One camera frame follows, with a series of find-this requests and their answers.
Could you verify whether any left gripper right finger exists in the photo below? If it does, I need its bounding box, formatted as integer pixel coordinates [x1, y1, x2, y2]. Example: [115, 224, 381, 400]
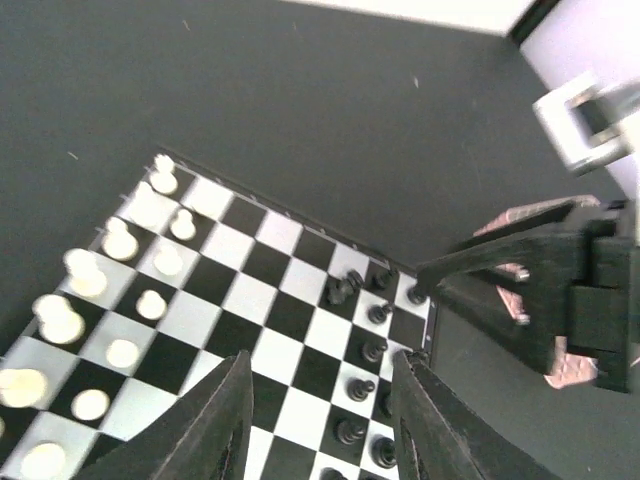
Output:
[391, 350, 558, 480]

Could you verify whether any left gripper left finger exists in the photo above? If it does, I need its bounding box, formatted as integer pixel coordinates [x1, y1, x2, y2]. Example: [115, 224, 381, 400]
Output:
[75, 350, 254, 480]

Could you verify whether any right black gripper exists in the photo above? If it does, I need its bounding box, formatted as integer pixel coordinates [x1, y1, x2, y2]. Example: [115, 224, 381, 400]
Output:
[414, 199, 638, 393]

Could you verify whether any pile of black chess pieces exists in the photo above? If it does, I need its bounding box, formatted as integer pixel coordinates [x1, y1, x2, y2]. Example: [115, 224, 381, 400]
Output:
[316, 264, 435, 479]

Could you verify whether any pink metal tin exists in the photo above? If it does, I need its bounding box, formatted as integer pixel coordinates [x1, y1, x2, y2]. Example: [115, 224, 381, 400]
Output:
[473, 195, 600, 389]

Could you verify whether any black white chess board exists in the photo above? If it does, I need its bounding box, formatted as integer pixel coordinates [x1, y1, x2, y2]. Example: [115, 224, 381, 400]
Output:
[1, 163, 414, 479]

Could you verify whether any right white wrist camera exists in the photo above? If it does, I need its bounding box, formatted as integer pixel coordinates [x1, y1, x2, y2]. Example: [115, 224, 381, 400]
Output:
[533, 72, 639, 176]

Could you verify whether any right black frame post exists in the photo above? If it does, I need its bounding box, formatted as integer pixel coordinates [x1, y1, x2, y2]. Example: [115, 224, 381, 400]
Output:
[507, 0, 560, 47]

